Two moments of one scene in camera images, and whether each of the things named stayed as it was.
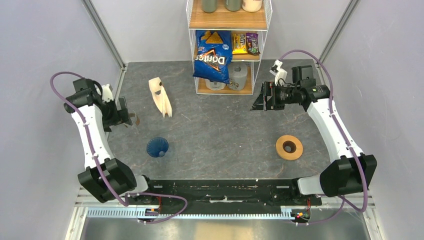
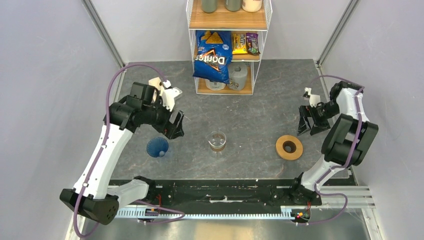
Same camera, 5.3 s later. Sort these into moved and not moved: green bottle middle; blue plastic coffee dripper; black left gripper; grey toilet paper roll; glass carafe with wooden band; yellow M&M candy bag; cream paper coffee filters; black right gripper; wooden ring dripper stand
Moved: black left gripper; glass carafe with wooden band; black right gripper
Not moved: grey toilet paper roll; yellow M&M candy bag; wooden ring dripper stand; blue plastic coffee dripper; cream paper coffee filters; green bottle middle
